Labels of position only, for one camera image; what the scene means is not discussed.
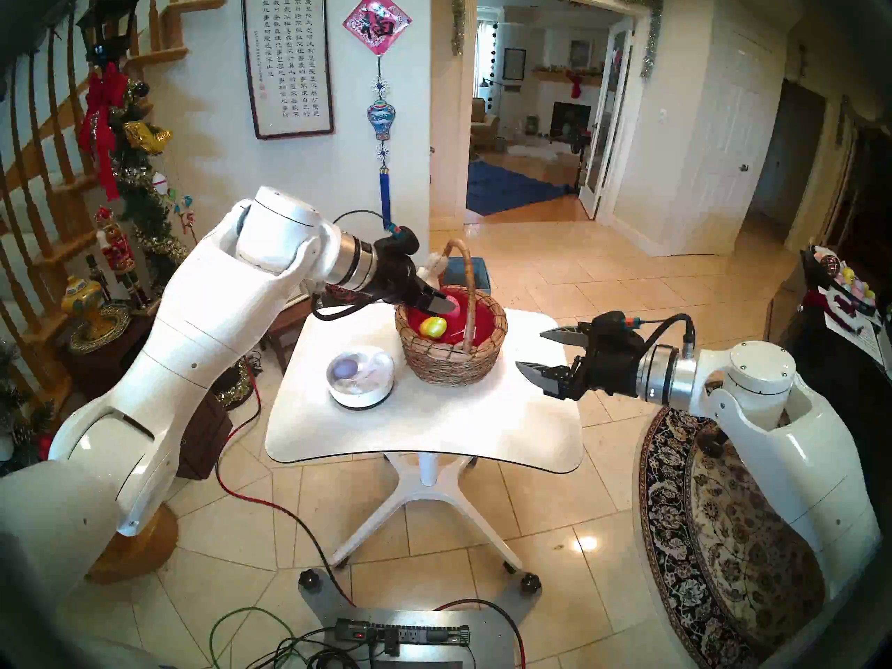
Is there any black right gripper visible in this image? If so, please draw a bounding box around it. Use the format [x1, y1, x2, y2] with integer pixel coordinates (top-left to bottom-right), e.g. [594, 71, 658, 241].
[516, 325, 645, 401]

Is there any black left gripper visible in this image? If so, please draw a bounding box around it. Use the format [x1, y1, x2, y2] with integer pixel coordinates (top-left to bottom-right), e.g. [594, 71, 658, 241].
[373, 256, 452, 316]

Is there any brown wicker basket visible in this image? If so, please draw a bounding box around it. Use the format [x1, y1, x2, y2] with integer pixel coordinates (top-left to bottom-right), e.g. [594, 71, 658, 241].
[394, 239, 508, 386]

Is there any colourful egg centrepiece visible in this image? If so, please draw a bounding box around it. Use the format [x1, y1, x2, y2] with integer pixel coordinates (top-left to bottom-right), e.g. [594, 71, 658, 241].
[808, 245, 879, 320]

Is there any red shredded paper filling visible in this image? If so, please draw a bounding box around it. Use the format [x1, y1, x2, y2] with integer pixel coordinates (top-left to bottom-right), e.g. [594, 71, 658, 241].
[408, 289, 499, 346]

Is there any blue open box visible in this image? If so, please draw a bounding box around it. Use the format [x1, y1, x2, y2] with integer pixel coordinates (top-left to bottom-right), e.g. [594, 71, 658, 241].
[443, 256, 491, 290]

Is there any white round bowl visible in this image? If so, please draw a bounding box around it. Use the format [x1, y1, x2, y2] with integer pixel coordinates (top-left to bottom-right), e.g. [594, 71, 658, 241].
[326, 346, 395, 409]

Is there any blue floor rug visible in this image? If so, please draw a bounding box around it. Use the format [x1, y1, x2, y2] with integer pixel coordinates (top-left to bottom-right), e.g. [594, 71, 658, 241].
[466, 160, 572, 217]

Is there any tan armchair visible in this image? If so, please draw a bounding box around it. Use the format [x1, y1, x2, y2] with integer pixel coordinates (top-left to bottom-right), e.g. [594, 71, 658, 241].
[470, 98, 499, 149]

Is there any blue vase tassel hanging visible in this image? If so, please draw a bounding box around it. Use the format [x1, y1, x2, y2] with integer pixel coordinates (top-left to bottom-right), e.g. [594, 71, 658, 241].
[366, 56, 397, 231]

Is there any black fireplace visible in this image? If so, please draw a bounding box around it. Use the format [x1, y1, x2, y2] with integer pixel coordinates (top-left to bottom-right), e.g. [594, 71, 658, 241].
[549, 101, 592, 140]

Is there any white glass french door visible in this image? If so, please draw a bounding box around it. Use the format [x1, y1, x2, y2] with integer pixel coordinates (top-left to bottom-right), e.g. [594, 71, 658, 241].
[578, 18, 635, 220]

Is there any white panel door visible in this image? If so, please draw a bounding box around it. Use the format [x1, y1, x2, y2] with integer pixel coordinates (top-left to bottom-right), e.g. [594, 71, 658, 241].
[679, 30, 774, 255]

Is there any oriental patterned rug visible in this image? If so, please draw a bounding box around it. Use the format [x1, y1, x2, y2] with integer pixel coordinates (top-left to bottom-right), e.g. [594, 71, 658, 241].
[631, 406, 826, 669]

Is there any red diamond fu decoration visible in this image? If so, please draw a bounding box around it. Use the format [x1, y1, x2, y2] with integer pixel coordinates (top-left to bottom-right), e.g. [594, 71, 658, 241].
[342, 0, 412, 55]

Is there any framed chinese calligraphy scroll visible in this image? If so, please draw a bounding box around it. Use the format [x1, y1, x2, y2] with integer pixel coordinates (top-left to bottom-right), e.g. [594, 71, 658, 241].
[240, 0, 334, 140]

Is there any green tinsel christmas garland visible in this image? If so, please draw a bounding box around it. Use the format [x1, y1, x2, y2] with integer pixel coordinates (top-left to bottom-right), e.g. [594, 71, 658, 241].
[111, 79, 192, 292]

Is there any black power strip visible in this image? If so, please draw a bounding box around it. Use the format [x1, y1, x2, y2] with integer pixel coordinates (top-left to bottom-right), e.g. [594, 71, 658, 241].
[334, 619, 471, 646]

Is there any ornate decorative plate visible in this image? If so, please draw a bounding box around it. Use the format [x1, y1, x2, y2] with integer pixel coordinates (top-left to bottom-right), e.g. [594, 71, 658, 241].
[66, 304, 132, 355]

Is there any red nutcracker figure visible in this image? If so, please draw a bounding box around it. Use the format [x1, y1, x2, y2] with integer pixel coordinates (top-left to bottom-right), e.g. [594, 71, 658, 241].
[93, 206, 148, 309]

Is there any gold ingot ornament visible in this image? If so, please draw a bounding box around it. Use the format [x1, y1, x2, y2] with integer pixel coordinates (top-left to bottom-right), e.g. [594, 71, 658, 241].
[124, 121, 173, 155]

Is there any silver tinsel doorway garland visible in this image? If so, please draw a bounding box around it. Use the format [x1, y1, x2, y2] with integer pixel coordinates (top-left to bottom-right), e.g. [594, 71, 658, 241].
[452, 0, 664, 82]

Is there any dark wooden side table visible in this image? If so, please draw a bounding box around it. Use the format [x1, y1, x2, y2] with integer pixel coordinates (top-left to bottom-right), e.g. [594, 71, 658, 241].
[52, 302, 234, 480]

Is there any small black nutcracker figure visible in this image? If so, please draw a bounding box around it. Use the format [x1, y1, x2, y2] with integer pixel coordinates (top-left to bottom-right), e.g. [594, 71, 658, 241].
[84, 254, 112, 302]

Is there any yellow porcelain urn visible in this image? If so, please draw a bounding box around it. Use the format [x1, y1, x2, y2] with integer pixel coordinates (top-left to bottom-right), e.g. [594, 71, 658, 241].
[61, 276, 104, 337]

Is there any wooden staircase banister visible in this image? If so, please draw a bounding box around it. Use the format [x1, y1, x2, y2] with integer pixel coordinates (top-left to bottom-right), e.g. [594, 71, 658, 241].
[0, 0, 227, 585]

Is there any red ribbon bow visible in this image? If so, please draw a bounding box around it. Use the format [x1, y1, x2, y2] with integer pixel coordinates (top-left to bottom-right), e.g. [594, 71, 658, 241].
[77, 61, 130, 201]

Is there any black lantern lamp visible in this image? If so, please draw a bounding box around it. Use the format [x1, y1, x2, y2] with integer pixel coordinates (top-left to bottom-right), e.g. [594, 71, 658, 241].
[75, 0, 144, 66]

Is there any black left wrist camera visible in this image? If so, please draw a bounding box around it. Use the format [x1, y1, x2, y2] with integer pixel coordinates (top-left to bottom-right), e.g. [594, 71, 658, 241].
[380, 227, 421, 259]

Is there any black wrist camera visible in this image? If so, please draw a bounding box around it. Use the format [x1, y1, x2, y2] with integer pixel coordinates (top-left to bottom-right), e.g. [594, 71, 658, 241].
[380, 227, 421, 259]
[591, 311, 645, 348]

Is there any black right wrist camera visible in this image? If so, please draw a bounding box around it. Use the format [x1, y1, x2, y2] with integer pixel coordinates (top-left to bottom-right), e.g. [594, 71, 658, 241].
[591, 311, 645, 348]

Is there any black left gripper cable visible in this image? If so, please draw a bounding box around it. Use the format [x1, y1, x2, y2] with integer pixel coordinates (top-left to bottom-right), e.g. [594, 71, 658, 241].
[312, 291, 377, 321]

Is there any black left wrist camera cable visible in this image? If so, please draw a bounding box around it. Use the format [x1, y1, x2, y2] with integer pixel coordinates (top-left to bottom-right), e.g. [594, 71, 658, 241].
[333, 210, 399, 238]

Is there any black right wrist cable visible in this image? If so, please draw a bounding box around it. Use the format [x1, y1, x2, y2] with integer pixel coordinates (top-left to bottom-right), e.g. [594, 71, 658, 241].
[631, 314, 698, 358]

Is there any white table pedestal base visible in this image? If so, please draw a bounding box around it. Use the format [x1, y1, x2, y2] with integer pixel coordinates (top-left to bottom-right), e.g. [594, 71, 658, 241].
[328, 452, 525, 574]

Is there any grey metal robot base plate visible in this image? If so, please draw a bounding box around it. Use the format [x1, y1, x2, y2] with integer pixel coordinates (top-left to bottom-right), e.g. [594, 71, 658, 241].
[298, 569, 543, 669]

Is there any green floor cable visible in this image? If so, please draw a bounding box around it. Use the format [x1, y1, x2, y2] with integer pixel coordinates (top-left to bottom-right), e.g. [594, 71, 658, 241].
[209, 607, 300, 669]

